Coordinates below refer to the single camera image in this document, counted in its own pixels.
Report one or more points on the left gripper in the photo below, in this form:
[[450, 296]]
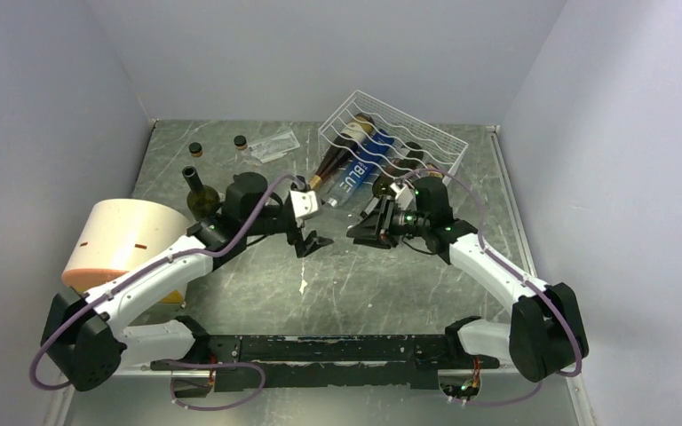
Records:
[[312, 242]]

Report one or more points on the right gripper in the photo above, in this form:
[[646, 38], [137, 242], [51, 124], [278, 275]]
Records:
[[375, 230]]

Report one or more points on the dark green wine bottle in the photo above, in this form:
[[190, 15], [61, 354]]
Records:
[[202, 200]]

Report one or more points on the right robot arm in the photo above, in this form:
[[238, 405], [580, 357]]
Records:
[[545, 335]]

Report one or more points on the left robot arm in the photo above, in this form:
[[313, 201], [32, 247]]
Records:
[[88, 336]]

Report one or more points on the blue label water bottle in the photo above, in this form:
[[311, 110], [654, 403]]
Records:
[[371, 154]]

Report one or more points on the brown label bottle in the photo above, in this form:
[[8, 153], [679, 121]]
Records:
[[432, 171]]

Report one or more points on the silver capped dark bottle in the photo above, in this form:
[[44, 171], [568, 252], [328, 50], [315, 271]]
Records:
[[381, 186]]

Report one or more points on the gold capped wine bottle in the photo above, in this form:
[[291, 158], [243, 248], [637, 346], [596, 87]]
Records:
[[339, 152]]

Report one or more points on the cream cylinder roll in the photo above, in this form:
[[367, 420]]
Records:
[[119, 236]]

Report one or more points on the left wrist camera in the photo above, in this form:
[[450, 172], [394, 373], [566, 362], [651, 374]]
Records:
[[305, 202]]

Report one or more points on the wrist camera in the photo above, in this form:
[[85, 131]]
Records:
[[305, 202], [402, 193]]

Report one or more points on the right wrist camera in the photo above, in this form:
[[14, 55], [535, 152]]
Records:
[[402, 193]]

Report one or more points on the white wire wine rack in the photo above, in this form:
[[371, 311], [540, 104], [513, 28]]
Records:
[[439, 147]]

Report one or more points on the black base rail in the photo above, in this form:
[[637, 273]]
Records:
[[284, 361]]

